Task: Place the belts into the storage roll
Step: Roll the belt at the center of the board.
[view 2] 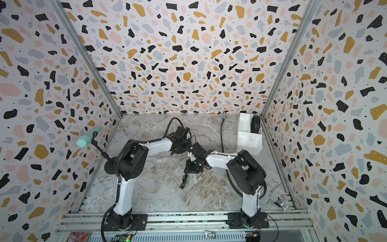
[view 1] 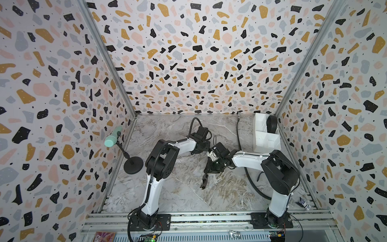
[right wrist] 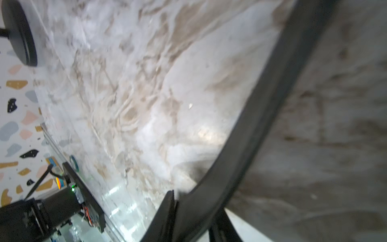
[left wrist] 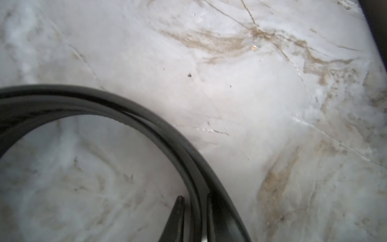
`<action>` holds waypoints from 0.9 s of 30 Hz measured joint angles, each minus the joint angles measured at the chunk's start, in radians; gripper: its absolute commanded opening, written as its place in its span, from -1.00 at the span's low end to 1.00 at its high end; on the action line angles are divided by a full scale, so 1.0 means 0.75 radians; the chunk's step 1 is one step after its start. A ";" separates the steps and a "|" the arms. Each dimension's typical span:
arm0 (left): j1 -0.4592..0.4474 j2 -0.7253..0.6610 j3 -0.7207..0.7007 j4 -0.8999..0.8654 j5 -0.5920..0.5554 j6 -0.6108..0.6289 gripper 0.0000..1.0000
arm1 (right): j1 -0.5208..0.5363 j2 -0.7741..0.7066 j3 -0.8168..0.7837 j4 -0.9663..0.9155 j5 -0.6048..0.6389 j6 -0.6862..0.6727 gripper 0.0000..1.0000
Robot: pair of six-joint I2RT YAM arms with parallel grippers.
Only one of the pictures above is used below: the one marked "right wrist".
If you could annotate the green microphone on black stand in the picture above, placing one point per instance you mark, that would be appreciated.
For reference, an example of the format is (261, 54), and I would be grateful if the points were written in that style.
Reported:
(17, 30)

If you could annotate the black belt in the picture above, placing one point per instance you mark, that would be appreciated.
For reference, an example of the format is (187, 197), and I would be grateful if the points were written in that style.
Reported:
(199, 209)

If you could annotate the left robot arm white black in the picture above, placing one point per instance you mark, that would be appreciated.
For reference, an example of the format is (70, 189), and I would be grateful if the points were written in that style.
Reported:
(36, 220)

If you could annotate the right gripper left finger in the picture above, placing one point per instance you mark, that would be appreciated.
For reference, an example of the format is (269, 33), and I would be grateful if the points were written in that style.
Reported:
(161, 227)

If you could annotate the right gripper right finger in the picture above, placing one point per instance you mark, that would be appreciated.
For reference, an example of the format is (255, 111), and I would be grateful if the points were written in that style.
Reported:
(222, 230)

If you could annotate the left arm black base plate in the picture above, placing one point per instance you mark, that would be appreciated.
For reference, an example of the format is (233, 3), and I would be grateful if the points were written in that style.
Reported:
(94, 212)

